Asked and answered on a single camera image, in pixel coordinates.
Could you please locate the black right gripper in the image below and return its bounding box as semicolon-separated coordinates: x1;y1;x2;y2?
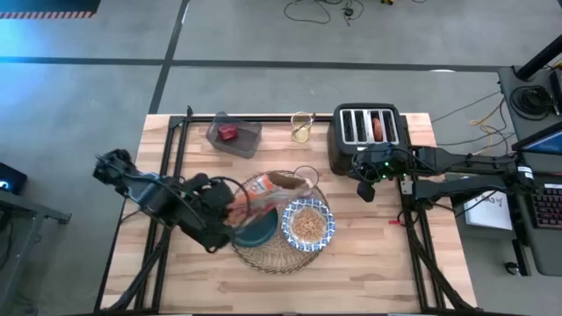
349;144;412;204

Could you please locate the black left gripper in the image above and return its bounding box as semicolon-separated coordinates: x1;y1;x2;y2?
179;172;236;254

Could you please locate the orange pumpkin cereal bag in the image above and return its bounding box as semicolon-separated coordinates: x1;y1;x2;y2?
226;170;315;229

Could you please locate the dark green plate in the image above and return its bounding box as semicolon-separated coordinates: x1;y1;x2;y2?
232;208;280;249

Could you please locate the clear glass with milk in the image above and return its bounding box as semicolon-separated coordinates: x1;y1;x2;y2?
292;165;321;190

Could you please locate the clear grey plastic container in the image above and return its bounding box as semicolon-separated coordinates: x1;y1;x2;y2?
205;111;263;160

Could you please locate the red apple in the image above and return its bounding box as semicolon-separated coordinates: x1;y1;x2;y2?
218;124;240;141

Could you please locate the blue patterned paper bowl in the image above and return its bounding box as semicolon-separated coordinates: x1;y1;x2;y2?
280;197;337;254

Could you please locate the thin gold spoon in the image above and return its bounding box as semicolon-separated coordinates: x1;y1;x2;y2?
292;112;317;135

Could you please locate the black four-slot toaster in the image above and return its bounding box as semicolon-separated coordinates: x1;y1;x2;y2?
327;103;407;176

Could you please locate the yellow tinted glass cup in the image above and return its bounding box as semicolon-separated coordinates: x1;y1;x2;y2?
290;111;315;144

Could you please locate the round woven straw placemat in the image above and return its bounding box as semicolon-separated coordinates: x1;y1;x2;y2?
230;169;330;276

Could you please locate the white label sheet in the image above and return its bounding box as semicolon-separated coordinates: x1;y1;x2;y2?
472;188;514;232

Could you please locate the small grey desk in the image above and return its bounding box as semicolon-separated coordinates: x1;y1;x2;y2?
498;65;562;141

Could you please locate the laptop with blue screen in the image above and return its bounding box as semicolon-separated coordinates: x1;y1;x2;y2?
511;122;562;175

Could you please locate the backlit black keyboard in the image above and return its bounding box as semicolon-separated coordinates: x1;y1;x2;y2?
529;182;562;230

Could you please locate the grey metal table leg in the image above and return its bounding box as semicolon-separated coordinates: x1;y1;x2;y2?
0;188;74;316

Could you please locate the black pole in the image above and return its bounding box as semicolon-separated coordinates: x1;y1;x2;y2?
515;33;562;83

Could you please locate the black box with blue light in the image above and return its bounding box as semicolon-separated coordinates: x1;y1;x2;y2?
0;162;28;195

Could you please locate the hazard-striped floor mat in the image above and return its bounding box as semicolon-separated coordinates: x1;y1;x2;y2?
0;0;102;19

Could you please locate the ring cereal pile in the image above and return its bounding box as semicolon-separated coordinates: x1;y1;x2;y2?
292;206;326;243

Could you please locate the yellow cable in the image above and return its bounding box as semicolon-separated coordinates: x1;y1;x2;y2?
469;98;506;159

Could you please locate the coiled black cable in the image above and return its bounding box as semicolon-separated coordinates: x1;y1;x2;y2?
510;84;555;116

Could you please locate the black floor cable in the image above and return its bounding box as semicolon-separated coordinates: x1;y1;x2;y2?
283;0;365;27

